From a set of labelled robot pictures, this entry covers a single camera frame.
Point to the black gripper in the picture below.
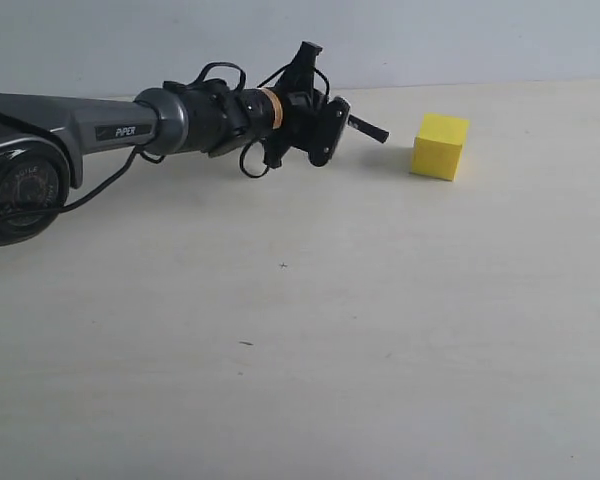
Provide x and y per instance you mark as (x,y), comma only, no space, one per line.
(306,126)

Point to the black and white marker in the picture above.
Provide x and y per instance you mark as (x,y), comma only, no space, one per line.
(378,134)

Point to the yellow foam cube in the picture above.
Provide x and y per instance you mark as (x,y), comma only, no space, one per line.
(438,146)

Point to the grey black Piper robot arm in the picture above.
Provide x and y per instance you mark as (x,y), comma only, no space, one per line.
(45,139)

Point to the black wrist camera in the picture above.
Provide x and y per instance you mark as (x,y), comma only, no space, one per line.
(298,75)

